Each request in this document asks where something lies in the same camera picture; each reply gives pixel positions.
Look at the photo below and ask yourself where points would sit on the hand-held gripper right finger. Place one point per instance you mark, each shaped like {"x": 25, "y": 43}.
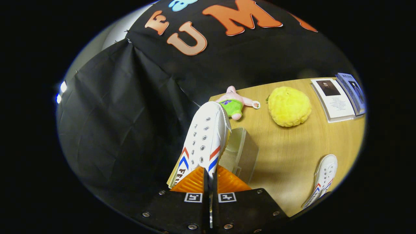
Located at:
{"x": 247, "y": 211}

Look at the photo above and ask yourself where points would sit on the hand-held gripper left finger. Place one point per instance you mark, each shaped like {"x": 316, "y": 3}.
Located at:
{"x": 175, "y": 211}

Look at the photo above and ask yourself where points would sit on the white striped canvas shoe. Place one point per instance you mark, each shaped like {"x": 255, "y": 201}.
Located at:
{"x": 204, "y": 130}
{"x": 325, "y": 172}

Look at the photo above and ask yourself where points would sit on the black backdrop cloth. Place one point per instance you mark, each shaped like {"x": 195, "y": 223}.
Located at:
{"x": 113, "y": 130}

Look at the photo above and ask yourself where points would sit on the pink and green plush toy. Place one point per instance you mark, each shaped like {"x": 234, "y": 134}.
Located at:
{"x": 232, "y": 105}

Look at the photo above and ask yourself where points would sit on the yellow fluffy plush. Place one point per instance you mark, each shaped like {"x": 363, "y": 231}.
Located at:
{"x": 289, "y": 107}

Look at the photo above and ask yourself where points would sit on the white portrait booklet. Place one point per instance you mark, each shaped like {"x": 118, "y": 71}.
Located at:
{"x": 338, "y": 104}

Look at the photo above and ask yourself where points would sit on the blue book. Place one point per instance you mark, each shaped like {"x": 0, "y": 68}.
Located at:
{"x": 352, "y": 87}

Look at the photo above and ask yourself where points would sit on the ceiling light panel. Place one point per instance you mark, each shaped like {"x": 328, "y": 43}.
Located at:
{"x": 62, "y": 88}

